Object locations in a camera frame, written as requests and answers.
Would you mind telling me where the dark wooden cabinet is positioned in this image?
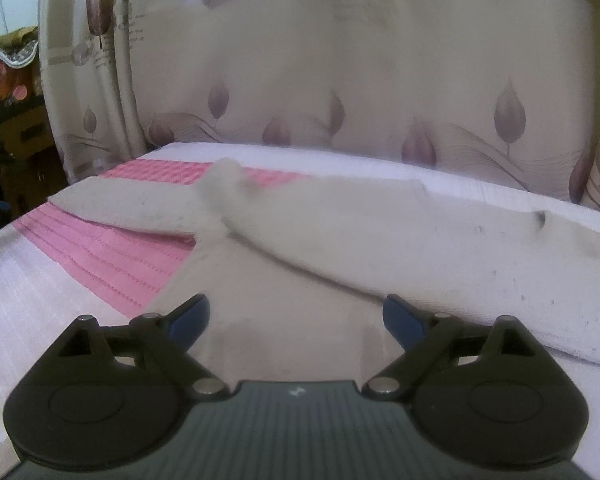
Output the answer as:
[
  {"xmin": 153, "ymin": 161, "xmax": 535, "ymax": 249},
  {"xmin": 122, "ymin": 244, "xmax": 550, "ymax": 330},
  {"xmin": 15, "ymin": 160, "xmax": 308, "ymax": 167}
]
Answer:
[{"xmin": 0, "ymin": 105, "xmax": 61, "ymax": 211}]

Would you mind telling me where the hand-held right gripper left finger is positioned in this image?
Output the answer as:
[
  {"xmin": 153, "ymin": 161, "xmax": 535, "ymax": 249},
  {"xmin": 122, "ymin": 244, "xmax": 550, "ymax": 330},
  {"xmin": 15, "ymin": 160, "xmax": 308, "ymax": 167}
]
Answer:
[{"xmin": 55, "ymin": 294, "xmax": 231, "ymax": 402}]

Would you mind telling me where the beige leaf print curtain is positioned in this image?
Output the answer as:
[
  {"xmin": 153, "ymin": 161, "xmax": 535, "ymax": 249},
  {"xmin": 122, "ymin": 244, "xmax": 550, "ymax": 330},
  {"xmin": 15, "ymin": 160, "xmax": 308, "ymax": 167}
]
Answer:
[{"xmin": 37, "ymin": 0, "xmax": 600, "ymax": 211}]

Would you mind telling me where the white fleece garment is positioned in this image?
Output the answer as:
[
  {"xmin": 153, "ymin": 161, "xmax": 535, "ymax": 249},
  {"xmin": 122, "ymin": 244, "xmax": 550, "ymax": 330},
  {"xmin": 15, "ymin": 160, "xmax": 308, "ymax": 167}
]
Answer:
[{"xmin": 47, "ymin": 157, "xmax": 600, "ymax": 386}]

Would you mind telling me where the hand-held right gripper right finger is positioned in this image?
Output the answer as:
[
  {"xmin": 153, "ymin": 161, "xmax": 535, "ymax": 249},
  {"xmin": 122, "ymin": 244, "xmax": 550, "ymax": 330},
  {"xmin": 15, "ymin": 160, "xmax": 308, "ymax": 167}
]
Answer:
[{"xmin": 362, "ymin": 294, "xmax": 536, "ymax": 402}]

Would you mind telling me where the pink and white bed blanket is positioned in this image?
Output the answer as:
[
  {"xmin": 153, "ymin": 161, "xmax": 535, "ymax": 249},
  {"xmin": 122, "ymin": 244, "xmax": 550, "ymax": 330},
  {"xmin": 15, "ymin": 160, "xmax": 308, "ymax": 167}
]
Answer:
[{"xmin": 0, "ymin": 142, "xmax": 600, "ymax": 480}]

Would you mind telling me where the patterned cabinet cover cloth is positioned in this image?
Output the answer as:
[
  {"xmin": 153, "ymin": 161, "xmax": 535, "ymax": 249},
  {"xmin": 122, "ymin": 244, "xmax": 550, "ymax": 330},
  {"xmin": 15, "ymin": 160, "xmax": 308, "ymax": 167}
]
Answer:
[{"xmin": 0, "ymin": 26, "xmax": 42, "ymax": 113}]

